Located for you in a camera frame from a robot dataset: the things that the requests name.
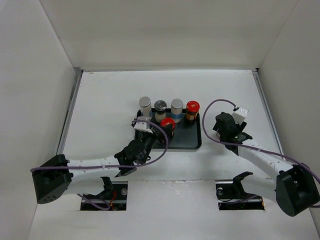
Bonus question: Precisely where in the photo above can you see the red-lid chili sauce jar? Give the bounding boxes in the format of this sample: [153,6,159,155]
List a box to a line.
[160,117,176,139]

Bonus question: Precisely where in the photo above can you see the red-lid dark sauce jar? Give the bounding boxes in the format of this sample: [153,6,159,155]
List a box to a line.
[184,100,200,124]

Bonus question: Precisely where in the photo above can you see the silver-lid white-bead jar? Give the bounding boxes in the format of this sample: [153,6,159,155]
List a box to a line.
[139,96,153,119]

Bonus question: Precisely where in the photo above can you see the black-cap salt grinder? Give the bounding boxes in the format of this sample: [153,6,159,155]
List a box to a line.
[154,100,167,123]

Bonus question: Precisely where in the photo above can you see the white-bead jar blue label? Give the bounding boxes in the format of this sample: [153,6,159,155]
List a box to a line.
[170,98,184,123]

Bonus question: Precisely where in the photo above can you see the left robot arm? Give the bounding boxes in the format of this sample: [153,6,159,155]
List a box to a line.
[30,130,169,205]

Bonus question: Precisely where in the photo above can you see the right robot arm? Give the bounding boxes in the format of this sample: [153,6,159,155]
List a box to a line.
[213,112,320,217]

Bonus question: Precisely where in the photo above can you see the black metal baking tray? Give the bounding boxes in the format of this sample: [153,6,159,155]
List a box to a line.
[134,107,203,151]

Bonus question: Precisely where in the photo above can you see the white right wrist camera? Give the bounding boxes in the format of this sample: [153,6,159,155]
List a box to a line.
[231,106,249,125]

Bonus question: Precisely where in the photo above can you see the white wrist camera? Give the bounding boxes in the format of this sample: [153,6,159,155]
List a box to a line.
[133,116,152,133]
[231,106,249,125]

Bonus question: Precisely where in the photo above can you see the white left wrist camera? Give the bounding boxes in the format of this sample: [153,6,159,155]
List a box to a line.
[133,116,152,133]

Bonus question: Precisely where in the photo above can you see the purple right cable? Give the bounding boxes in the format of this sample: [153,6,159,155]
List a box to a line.
[202,98,320,186]

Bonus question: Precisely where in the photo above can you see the purple cable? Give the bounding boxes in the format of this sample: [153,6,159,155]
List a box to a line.
[30,119,169,210]
[202,98,320,186]

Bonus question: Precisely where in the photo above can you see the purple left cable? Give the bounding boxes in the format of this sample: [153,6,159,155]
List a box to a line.
[30,119,169,210]

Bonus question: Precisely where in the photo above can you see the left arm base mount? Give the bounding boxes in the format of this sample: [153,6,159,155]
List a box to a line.
[80,177,128,212]

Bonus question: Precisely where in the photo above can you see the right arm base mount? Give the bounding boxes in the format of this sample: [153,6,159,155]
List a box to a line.
[215,171,265,211]

